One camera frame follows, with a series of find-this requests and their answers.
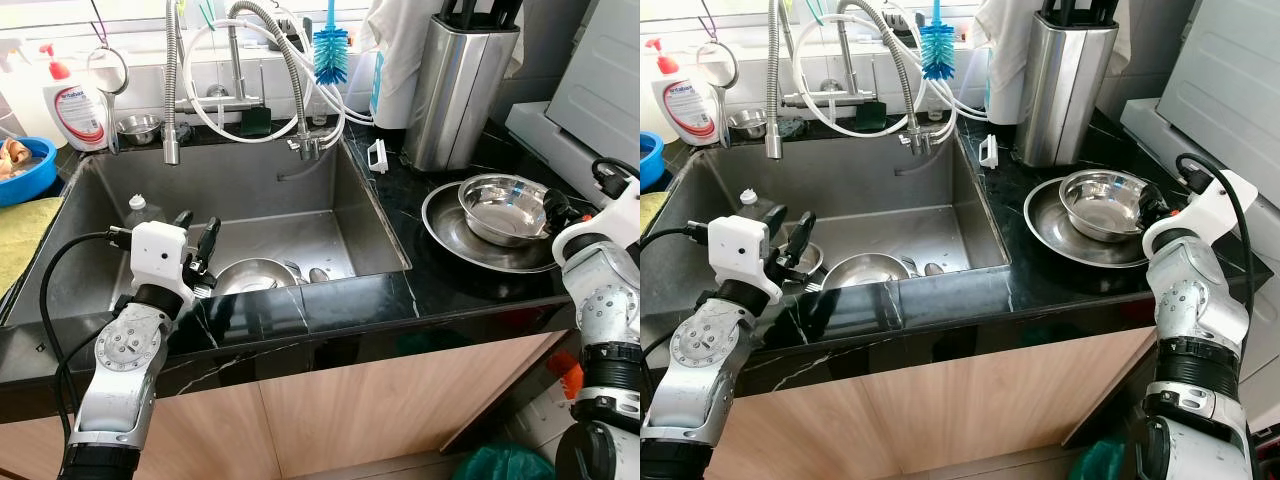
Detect round steel strainer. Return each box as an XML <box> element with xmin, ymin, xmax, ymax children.
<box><xmin>695</xmin><ymin>40</ymin><xmax>742</xmax><ymax>150</ymax></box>
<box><xmin>85</xmin><ymin>47</ymin><xmax>131</xmax><ymax>156</ymax></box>

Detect white soap bottle red pump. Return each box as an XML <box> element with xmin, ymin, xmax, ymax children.
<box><xmin>645</xmin><ymin>38</ymin><xmax>723</xmax><ymax>148</ymax></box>
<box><xmin>38</xmin><ymin>43</ymin><xmax>109</xmax><ymax>154</ymax></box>

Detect white container blue label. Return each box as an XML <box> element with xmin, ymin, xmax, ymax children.
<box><xmin>983</xmin><ymin>45</ymin><xmax>1024</xmax><ymax>125</ymax></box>
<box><xmin>368</xmin><ymin>50</ymin><xmax>414</xmax><ymax>130</ymax></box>

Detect clear plastic bottle white cap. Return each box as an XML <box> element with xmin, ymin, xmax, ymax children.
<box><xmin>124</xmin><ymin>193</ymin><xmax>167</xmax><ymax>229</ymax></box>
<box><xmin>737</xmin><ymin>188</ymin><xmax>787</xmax><ymax>227</ymax></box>

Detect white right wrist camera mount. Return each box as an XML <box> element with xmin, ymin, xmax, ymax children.
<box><xmin>1143</xmin><ymin>169</ymin><xmax>1260</xmax><ymax>253</ymax></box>
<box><xmin>553</xmin><ymin>175</ymin><xmax>641</xmax><ymax>253</ymax></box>

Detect white hanging cloth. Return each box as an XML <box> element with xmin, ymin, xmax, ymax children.
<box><xmin>358</xmin><ymin>0</ymin><xmax>456</xmax><ymax>101</ymax></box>
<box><xmin>970</xmin><ymin>0</ymin><xmax>1046</xmax><ymax>96</ymax></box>

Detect yellow-green cloth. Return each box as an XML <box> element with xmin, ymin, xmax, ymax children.
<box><xmin>640</xmin><ymin>190</ymin><xmax>670</xmax><ymax>239</ymax></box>
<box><xmin>0</xmin><ymin>197</ymin><xmax>64</xmax><ymax>297</ymax></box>

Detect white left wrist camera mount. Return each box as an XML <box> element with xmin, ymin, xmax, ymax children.
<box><xmin>130</xmin><ymin>222</ymin><xmax>194</xmax><ymax>307</ymax></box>
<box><xmin>708</xmin><ymin>215</ymin><xmax>784</xmax><ymax>304</ymax></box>

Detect wooden base cabinet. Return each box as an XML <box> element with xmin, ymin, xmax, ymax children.
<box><xmin>640</xmin><ymin>325</ymin><xmax>1163</xmax><ymax>480</ymax></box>
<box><xmin>0</xmin><ymin>330</ymin><xmax>573</xmax><ymax>480</ymax></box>

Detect blue plastic bowl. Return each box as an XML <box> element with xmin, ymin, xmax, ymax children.
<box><xmin>640</xmin><ymin>130</ymin><xmax>667</xmax><ymax>192</ymax></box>
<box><xmin>0</xmin><ymin>135</ymin><xmax>60</xmax><ymax>209</ymax></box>

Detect stainless steel knife block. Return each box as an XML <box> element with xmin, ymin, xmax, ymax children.
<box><xmin>403</xmin><ymin>0</ymin><xmax>522</xmax><ymax>174</ymax></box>
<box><xmin>1015</xmin><ymin>0</ymin><xmax>1120</xmax><ymax>169</ymax></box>

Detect blue bottle brush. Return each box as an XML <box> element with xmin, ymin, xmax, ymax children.
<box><xmin>313</xmin><ymin>0</ymin><xmax>351</xmax><ymax>86</ymax></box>
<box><xmin>918</xmin><ymin>0</ymin><xmax>958</xmax><ymax>81</ymax></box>

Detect orange plastic object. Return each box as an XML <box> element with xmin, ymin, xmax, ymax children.
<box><xmin>548</xmin><ymin>350</ymin><xmax>587</xmax><ymax>400</ymax></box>

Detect steel spring sprayer hose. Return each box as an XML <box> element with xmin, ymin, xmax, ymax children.
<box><xmin>162</xmin><ymin>0</ymin><xmax>186</xmax><ymax>166</ymax></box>
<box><xmin>764</xmin><ymin>0</ymin><xmax>788</xmax><ymax>161</ymax></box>

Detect chrome faucet body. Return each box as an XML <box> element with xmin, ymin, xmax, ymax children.
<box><xmin>783</xmin><ymin>18</ymin><xmax>879</xmax><ymax>111</ymax></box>
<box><xmin>176</xmin><ymin>22</ymin><xmax>269</xmax><ymax>117</ymax></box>

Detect grey flexible gooseneck spout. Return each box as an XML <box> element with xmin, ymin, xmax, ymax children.
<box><xmin>228</xmin><ymin>0</ymin><xmax>326</xmax><ymax>163</ymax></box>
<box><xmin>838</xmin><ymin>0</ymin><xmax>936</xmax><ymax>158</ymax></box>

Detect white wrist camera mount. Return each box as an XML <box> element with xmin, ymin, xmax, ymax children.
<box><xmin>130</xmin><ymin>222</ymin><xmax>194</xmax><ymax>307</ymax></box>
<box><xmin>708</xmin><ymin>215</ymin><xmax>784</xmax><ymax>304</ymax></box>
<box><xmin>1143</xmin><ymin>169</ymin><xmax>1260</xmax><ymax>253</ymax></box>
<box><xmin>553</xmin><ymin>175</ymin><xmax>641</xmax><ymax>253</ymax></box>

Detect white translucent jug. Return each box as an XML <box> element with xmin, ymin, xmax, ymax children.
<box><xmin>0</xmin><ymin>38</ymin><xmax>51</xmax><ymax>137</ymax></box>

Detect wide steel plate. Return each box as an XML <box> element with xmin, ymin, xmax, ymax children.
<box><xmin>1023</xmin><ymin>177</ymin><xmax>1153</xmax><ymax>270</ymax></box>
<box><xmin>421</xmin><ymin>180</ymin><xmax>564</xmax><ymax>274</ymax></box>

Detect beige food scraps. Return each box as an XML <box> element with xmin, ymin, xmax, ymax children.
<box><xmin>0</xmin><ymin>138</ymin><xmax>37</xmax><ymax>182</ymax></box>

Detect small steel bowl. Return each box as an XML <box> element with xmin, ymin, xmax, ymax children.
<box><xmin>727</xmin><ymin>108</ymin><xmax>772</xmax><ymax>140</ymax></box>
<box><xmin>115</xmin><ymin>113</ymin><xmax>164</xmax><ymax>147</ymax></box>
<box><xmin>792</xmin><ymin>240</ymin><xmax>828</xmax><ymax>279</ymax></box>

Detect white washing machine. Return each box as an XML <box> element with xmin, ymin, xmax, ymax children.
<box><xmin>1120</xmin><ymin>0</ymin><xmax>1280</xmax><ymax>441</ymax></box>
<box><xmin>505</xmin><ymin>0</ymin><xmax>641</xmax><ymax>216</ymax></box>

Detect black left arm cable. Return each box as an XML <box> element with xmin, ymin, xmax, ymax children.
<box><xmin>640</xmin><ymin>224</ymin><xmax>714</xmax><ymax>363</ymax></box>
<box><xmin>40</xmin><ymin>230</ymin><xmax>136</xmax><ymax>441</ymax></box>

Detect stainless steel sink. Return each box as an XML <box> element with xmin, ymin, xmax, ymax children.
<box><xmin>640</xmin><ymin>135</ymin><xmax>1011</xmax><ymax>311</ymax></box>
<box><xmin>0</xmin><ymin>140</ymin><xmax>413</xmax><ymax>329</ymax></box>

